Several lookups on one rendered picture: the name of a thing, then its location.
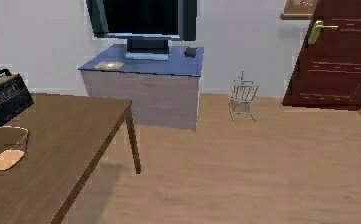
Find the black television set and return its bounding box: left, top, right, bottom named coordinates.
left=85, top=0, right=198, bottom=62

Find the dark brown room door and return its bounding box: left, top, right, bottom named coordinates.
left=282, top=0, right=361, bottom=111

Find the brown wooden table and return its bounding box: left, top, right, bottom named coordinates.
left=0, top=92, right=143, bottom=224

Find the pale flat dish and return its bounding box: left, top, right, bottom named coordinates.
left=93, top=60, right=125, bottom=72

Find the blue-topped grey cabinet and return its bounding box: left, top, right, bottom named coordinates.
left=78, top=43, right=205, bottom=132

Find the grey wire rack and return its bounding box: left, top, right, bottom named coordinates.
left=228, top=70, right=261, bottom=123

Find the small black box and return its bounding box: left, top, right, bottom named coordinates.
left=183, top=46, right=199, bottom=58

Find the black toaster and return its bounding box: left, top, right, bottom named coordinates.
left=0, top=68, right=35, bottom=130

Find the brass door handle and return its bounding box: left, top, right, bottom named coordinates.
left=307, top=19, right=340, bottom=46

